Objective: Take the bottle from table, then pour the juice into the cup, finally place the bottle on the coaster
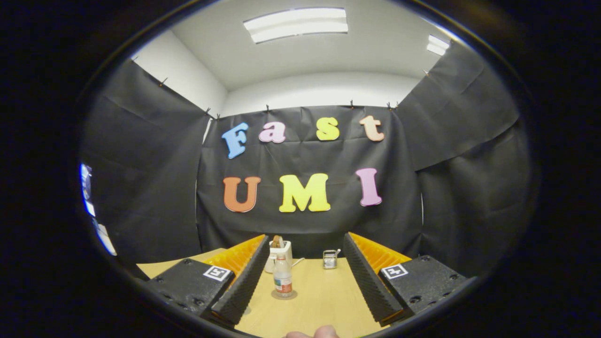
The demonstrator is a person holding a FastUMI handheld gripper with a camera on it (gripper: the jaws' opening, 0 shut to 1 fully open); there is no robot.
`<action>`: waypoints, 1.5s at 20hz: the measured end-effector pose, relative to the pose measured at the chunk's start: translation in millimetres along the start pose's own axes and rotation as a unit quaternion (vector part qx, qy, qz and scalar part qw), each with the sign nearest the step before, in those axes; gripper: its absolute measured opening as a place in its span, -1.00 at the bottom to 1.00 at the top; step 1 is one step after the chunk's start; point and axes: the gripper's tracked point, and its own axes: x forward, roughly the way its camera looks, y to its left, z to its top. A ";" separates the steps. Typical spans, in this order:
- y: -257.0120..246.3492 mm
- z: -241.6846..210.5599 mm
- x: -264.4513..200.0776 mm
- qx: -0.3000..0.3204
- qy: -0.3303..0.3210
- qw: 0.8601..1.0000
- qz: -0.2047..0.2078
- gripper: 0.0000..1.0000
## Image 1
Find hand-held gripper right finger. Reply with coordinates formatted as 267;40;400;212
342;232;470;328

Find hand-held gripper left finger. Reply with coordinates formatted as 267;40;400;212
142;234;271;329

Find clear juice bottle red label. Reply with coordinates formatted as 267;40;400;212
273;253;293;298

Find wooden table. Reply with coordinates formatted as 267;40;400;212
136;248;414;338

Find white toaster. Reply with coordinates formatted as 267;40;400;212
264;240;293;274

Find small ceiling light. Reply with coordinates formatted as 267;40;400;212
426;34;451;56

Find long ceiling light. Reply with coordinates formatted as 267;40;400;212
243;7;349;44

